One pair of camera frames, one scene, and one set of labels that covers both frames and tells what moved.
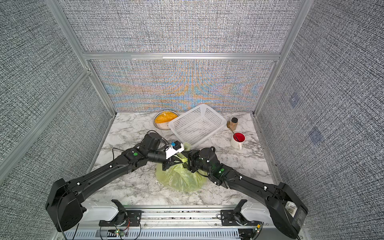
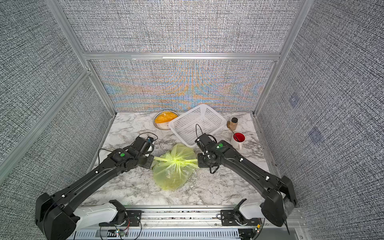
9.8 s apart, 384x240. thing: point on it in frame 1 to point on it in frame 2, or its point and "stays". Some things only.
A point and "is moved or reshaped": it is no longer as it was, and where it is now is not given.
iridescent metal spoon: (228, 125) stays
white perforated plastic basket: (196, 125) stays
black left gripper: (170, 162) to (150, 160)
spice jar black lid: (234, 123) stays
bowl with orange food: (161, 120) stays
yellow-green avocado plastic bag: (178, 177) is moved or reshaped
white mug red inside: (237, 140) stays
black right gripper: (195, 154) to (200, 162)
